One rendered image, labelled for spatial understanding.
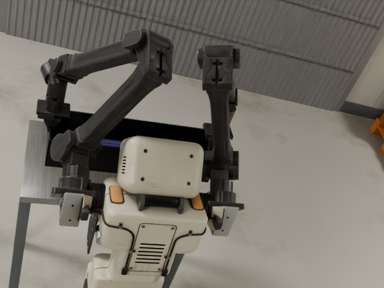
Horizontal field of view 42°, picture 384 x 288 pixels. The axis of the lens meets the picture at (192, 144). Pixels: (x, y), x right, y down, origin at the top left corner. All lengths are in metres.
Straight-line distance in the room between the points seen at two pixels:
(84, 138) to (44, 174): 0.64
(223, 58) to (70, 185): 0.52
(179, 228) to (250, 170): 2.35
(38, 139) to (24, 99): 1.59
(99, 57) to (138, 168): 0.33
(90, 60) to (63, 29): 2.88
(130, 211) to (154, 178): 0.11
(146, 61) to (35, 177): 0.89
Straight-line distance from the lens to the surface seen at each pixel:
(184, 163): 1.29
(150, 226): 1.31
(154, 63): 1.19
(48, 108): 1.61
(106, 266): 1.59
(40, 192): 1.89
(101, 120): 1.30
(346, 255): 3.46
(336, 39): 4.51
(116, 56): 1.32
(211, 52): 1.28
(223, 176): 1.47
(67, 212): 1.35
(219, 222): 1.41
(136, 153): 1.26
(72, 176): 1.34
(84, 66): 1.44
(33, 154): 2.04
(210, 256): 2.95
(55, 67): 1.52
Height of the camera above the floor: 2.16
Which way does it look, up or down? 36 degrees down
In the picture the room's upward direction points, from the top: 21 degrees clockwise
